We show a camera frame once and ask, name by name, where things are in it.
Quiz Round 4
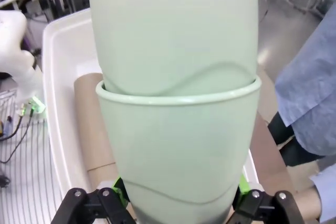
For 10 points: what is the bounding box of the brown plastic cup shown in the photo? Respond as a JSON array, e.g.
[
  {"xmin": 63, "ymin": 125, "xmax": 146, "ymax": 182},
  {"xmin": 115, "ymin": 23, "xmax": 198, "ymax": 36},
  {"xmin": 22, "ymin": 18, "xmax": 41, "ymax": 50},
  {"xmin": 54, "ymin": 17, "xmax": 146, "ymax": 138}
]
[
  {"xmin": 73, "ymin": 72, "xmax": 117, "ymax": 170},
  {"xmin": 87, "ymin": 164, "xmax": 122, "ymax": 191}
]

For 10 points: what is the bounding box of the person in blue shirt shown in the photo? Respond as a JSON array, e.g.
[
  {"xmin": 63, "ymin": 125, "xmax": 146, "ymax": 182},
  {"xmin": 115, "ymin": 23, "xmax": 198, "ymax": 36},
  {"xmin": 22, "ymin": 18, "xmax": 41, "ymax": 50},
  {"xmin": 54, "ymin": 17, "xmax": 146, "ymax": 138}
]
[{"xmin": 257, "ymin": 0, "xmax": 336, "ymax": 167}]

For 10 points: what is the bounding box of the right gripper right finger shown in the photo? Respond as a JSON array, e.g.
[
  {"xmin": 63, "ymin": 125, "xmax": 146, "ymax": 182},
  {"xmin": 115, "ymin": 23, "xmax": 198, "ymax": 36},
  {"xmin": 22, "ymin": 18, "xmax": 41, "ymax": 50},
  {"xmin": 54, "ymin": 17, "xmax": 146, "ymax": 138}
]
[{"xmin": 230, "ymin": 175, "xmax": 307, "ymax": 224}]

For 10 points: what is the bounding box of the person's left forearm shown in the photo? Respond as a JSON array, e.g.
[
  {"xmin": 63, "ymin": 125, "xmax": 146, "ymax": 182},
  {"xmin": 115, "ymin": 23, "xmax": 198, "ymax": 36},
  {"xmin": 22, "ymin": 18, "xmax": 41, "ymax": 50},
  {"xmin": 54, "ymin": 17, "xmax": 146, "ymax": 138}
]
[{"xmin": 309, "ymin": 168, "xmax": 336, "ymax": 224}]

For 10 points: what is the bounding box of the white plastic basket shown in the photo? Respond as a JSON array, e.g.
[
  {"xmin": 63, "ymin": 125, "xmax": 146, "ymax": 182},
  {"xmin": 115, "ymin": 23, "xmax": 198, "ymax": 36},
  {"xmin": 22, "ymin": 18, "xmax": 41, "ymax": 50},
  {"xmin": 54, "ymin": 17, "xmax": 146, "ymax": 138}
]
[{"xmin": 41, "ymin": 7, "xmax": 260, "ymax": 199}]

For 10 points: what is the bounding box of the white slatted rack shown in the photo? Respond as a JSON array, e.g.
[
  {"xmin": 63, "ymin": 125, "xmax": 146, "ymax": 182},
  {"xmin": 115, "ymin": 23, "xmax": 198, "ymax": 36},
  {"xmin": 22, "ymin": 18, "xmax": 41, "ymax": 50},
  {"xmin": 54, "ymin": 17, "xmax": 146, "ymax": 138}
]
[{"xmin": 0, "ymin": 89, "xmax": 68, "ymax": 224}]

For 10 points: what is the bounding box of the black base cable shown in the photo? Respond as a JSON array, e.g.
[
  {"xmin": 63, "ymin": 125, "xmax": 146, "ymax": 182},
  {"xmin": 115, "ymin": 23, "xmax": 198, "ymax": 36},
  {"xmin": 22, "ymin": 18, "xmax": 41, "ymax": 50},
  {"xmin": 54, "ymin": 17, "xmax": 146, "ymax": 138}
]
[{"xmin": 0, "ymin": 108, "xmax": 34, "ymax": 165}]

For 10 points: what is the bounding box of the person's left hand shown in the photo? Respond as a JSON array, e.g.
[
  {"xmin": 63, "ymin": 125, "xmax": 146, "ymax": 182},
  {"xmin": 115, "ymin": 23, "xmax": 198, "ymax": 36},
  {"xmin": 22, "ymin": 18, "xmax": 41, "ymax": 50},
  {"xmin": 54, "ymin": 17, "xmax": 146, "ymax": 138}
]
[{"xmin": 293, "ymin": 188, "xmax": 321, "ymax": 221}]

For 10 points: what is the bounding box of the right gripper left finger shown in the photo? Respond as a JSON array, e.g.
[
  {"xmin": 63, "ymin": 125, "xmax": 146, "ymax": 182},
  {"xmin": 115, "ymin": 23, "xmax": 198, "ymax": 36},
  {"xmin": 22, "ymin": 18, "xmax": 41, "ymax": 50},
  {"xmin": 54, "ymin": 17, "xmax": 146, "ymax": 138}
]
[{"xmin": 52, "ymin": 176, "xmax": 137, "ymax": 224}]

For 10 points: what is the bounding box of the pale green plastic cup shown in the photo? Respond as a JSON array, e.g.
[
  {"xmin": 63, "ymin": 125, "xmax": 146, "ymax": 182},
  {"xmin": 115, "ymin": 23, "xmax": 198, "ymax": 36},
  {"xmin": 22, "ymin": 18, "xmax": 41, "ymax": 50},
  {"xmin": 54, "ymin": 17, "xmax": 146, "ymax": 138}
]
[
  {"xmin": 87, "ymin": 0, "xmax": 259, "ymax": 98},
  {"xmin": 95, "ymin": 76, "xmax": 263, "ymax": 224}
]

